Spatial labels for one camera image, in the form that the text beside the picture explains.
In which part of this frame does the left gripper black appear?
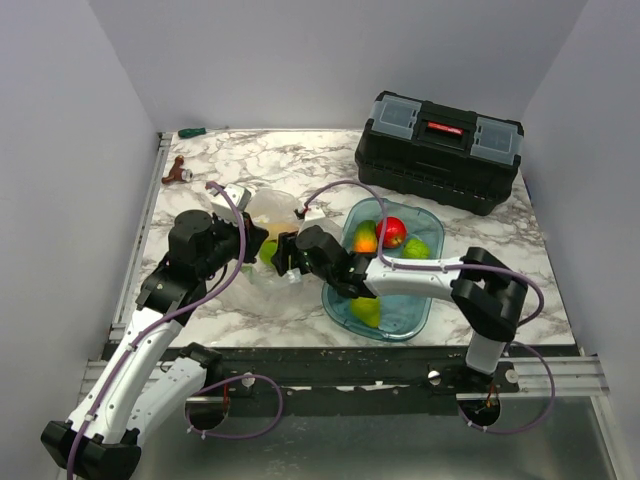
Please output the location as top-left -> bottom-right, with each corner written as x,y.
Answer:
199,211 -> 270,280

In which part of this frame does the translucent printed plastic bag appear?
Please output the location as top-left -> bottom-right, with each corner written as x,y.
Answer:
223,189 -> 323,317

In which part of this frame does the orange green fake mango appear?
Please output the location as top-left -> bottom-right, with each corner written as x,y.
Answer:
352,220 -> 378,253

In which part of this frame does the light green fake pear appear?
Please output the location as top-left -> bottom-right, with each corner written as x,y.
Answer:
350,297 -> 381,329

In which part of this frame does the red fake fruit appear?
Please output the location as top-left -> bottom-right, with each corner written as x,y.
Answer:
376,217 -> 407,249

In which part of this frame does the green fake fruit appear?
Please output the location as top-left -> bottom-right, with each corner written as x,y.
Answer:
402,238 -> 430,260

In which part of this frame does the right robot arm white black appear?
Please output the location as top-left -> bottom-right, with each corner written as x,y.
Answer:
271,226 -> 528,392

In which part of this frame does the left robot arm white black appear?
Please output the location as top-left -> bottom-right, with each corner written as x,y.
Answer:
41,210 -> 268,479

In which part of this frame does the brown water tap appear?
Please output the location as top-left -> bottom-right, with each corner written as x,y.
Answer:
161,155 -> 194,185

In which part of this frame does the teal transparent plastic tray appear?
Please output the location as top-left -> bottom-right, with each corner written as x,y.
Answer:
322,200 -> 453,342

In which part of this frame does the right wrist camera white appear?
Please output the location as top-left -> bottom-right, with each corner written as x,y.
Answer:
298,206 -> 327,233

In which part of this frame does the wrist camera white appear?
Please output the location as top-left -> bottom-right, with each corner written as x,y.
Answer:
298,206 -> 327,233
209,184 -> 251,226

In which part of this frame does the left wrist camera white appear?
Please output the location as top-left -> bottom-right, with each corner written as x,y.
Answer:
209,184 -> 251,226

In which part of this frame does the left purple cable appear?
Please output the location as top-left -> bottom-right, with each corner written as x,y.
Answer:
67,180 -> 285,480

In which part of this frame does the purple cable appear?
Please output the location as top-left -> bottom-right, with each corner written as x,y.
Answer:
294,180 -> 556,435
67,180 -> 285,480

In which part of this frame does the green handled screwdriver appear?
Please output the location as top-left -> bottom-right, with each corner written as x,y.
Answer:
177,127 -> 229,139

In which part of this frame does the black toolbox red handle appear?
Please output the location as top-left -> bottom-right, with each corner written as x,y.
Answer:
355,91 -> 524,216

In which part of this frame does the black mounting base rail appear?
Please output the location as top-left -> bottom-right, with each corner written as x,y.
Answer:
164,344 -> 521,419

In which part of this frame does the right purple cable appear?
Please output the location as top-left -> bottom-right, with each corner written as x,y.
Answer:
294,180 -> 556,435

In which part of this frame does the aluminium frame rail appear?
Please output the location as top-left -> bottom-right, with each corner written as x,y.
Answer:
498,356 -> 609,398

